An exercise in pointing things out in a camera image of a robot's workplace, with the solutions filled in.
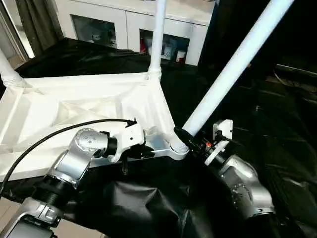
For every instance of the white glass-door cabinet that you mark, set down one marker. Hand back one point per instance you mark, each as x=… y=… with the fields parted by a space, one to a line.
x=129 y=15

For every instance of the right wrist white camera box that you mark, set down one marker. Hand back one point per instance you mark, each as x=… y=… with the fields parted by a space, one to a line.
x=223 y=131

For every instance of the white plastic table top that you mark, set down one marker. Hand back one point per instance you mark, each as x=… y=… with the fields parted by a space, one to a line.
x=74 y=104

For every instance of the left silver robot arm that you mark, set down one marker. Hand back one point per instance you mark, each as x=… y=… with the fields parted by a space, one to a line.
x=79 y=153

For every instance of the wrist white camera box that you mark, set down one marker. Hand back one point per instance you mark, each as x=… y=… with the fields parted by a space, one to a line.
x=223 y=131
x=129 y=141

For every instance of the grey curtain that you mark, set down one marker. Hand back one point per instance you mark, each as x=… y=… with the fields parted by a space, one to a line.
x=37 y=20

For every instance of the small white jar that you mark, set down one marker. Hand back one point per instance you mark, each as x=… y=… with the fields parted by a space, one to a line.
x=181 y=55

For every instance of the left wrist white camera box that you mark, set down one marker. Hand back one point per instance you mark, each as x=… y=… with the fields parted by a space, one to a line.
x=129 y=141

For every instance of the black plastic mat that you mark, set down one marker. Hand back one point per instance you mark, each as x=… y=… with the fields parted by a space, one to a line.
x=277 y=124

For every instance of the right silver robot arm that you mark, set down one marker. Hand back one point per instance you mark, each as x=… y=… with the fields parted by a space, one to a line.
x=242 y=183

